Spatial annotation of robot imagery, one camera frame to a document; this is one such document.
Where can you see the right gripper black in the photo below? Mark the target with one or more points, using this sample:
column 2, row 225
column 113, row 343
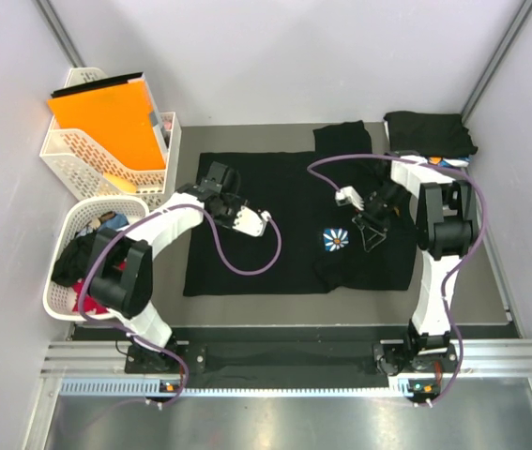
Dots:
column 368, row 217

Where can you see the orange folder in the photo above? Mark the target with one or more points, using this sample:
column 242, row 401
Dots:
column 123, row 119

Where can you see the red garment in basket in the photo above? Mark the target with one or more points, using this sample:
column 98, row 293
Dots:
column 91, row 305

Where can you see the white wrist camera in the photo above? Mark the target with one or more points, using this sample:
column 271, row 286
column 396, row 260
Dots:
column 349, row 196
column 250, row 222

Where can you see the black garment in basket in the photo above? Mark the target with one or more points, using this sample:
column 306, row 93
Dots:
column 71, row 266

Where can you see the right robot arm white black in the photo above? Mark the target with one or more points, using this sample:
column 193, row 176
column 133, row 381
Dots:
column 446, row 227

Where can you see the white oval laundry basket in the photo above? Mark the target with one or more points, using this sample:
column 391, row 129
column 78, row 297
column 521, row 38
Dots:
column 58, row 301

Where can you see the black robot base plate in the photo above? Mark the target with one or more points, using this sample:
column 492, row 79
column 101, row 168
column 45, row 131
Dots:
column 288, row 357

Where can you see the black t shirt flower print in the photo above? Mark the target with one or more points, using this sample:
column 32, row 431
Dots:
column 318, row 245

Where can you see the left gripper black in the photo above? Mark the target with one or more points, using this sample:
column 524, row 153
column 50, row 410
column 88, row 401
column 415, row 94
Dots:
column 235, row 202

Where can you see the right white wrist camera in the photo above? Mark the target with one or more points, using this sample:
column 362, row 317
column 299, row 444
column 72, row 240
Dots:
column 349, row 196

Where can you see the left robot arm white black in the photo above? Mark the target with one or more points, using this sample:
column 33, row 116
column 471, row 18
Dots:
column 120, row 268

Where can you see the blue garment in basket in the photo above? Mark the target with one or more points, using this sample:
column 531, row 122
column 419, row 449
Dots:
column 109, row 220

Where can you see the folded black t shirt stack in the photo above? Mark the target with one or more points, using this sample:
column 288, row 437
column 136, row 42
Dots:
column 431, row 135

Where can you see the aluminium frame rail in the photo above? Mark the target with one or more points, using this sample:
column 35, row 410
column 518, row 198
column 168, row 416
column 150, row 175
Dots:
column 97, row 368

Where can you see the white perforated file organizer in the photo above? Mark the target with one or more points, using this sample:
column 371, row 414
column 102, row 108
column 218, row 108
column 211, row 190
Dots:
column 79, row 161

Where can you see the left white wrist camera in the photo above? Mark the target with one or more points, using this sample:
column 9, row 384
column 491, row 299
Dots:
column 250, row 222

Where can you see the black folder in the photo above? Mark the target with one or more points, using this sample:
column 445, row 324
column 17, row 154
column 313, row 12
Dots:
column 98, row 84

